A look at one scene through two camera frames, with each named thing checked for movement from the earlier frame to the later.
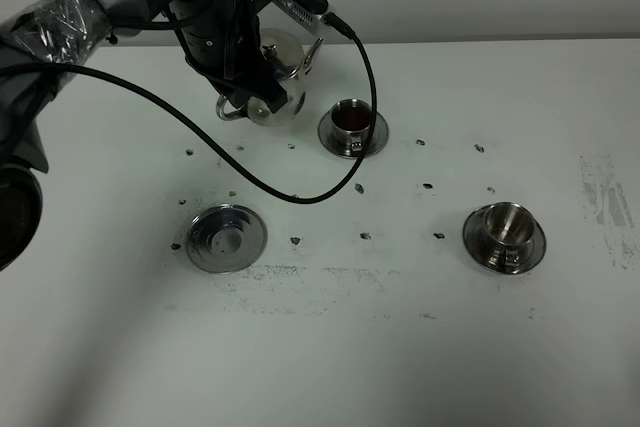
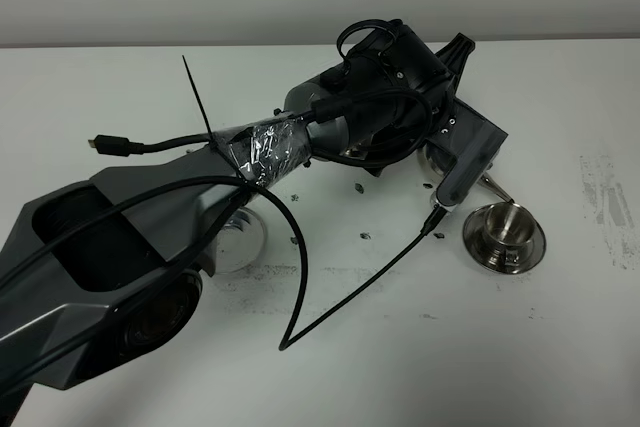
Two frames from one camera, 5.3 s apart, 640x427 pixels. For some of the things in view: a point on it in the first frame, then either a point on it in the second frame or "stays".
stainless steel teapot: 285,54 → 435,162
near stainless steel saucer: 475,240 stays
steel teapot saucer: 226,238 stays
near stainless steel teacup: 510,232 stays
